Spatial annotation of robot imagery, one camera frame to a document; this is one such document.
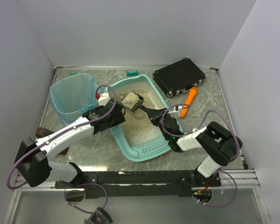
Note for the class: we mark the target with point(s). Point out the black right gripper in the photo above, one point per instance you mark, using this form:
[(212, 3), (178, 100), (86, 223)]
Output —
[(159, 114)]

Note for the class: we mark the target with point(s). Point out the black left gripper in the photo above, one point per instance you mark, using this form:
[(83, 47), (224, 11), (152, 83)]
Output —
[(119, 112)]

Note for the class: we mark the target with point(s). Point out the black litter scoop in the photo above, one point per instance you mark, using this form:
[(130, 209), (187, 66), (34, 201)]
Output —
[(148, 111)]

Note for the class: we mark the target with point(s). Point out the litter waste clumps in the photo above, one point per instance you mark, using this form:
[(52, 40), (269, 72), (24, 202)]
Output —
[(130, 100)]

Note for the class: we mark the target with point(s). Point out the teal litter box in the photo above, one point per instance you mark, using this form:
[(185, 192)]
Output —
[(149, 149)]

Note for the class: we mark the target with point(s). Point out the white trash bin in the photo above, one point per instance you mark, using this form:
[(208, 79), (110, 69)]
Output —
[(72, 100)]

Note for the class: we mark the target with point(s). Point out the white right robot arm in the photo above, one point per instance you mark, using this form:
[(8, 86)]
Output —
[(220, 143)]

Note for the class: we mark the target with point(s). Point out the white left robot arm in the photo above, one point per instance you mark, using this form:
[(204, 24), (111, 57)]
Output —
[(34, 158)]

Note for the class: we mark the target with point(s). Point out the beige cat litter pellets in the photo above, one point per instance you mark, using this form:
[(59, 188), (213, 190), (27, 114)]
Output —
[(138, 127)]

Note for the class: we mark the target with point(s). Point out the brown metronome box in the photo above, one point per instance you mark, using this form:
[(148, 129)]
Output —
[(43, 132)]

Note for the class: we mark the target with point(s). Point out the black hard case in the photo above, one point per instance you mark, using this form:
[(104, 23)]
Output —
[(178, 77)]

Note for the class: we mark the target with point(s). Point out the blue plastic bin liner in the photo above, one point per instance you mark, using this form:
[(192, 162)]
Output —
[(72, 98)]

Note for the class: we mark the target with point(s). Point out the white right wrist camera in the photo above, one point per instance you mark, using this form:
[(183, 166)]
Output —
[(176, 112)]

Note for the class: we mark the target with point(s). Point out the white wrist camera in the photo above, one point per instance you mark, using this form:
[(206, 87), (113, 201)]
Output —
[(103, 99), (176, 112)]

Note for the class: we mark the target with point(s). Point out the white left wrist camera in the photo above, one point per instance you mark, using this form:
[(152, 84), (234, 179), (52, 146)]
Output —
[(103, 99)]

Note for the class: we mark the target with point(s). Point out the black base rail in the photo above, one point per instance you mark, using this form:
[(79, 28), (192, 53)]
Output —
[(141, 183)]

